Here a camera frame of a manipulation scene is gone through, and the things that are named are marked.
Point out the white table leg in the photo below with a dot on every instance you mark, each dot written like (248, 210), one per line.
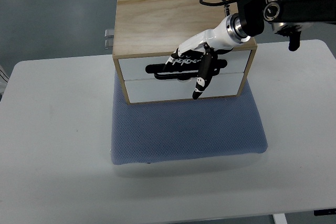
(279, 219)

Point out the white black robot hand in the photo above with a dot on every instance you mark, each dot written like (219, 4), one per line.
(204, 48)

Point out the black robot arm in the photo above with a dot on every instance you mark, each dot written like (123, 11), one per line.
(287, 17)

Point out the wooden drawer cabinet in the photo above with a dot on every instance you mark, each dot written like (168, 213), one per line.
(154, 28)

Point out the blue mesh cushion pad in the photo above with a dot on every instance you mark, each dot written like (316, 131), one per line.
(181, 130)

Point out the white bottom drawer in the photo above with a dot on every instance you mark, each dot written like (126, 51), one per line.
(151, 90)

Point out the black table control panel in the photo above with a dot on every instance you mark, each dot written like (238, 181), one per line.
(325, 212)

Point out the white top drawer black handle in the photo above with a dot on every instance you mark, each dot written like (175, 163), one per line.
(134, 68)

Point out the white shoe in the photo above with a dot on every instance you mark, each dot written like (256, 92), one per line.
(4, 79)

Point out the grey metal clamp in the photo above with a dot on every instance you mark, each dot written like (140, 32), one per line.
(109, 38)

